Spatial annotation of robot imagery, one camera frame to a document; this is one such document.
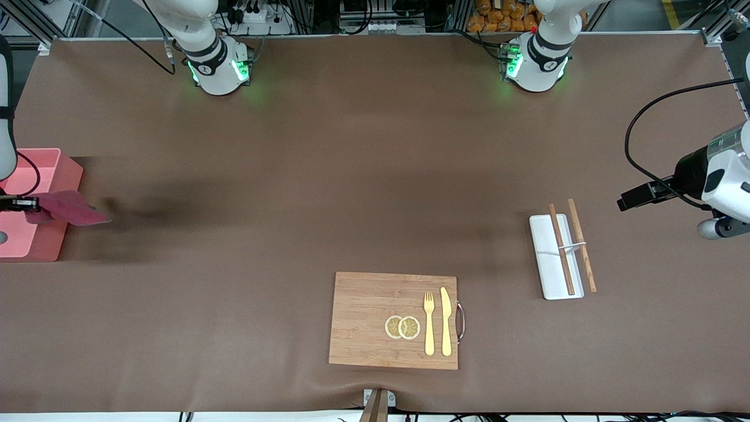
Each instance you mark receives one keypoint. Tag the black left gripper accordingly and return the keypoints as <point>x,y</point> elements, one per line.
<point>687,174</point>

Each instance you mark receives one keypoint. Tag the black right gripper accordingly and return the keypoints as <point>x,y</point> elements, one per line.
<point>17,204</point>

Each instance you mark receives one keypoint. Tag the red cloth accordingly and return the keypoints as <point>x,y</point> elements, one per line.
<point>73,208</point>

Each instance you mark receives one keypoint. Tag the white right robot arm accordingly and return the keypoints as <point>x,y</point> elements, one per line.
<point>217,70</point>

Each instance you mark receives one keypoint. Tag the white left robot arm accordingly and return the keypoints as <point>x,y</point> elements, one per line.
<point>539,64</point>

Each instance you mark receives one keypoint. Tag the pink plastic bin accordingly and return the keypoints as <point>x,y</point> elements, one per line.
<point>55,176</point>

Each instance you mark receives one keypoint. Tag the brown wooden chopstick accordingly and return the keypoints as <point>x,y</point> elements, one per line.
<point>582,246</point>
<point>561,246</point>

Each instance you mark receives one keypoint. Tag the thin white chopstick band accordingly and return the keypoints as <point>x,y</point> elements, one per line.
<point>571,246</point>

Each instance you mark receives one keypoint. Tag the white rectangular tray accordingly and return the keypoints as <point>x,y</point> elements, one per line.
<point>545,264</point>

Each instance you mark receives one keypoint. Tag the orange snack bags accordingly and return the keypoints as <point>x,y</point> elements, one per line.
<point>498,17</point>

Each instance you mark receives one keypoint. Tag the yellow knife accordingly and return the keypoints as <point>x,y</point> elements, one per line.
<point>446,328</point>

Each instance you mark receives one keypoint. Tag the yellow fork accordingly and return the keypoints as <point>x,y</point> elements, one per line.
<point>429,334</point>

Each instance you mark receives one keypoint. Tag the lemon slice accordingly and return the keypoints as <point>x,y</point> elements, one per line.
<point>411,328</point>
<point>391,327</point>

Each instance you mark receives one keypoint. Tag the white power strip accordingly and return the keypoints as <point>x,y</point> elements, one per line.
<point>258,17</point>

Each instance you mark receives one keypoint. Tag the wooden cutting board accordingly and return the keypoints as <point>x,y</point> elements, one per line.
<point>369,316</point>

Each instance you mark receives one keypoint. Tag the aluminium frame profile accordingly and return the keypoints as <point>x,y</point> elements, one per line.
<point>35,23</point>
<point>718,32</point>

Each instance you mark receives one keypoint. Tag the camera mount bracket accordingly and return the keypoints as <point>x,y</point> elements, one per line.
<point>375,407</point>

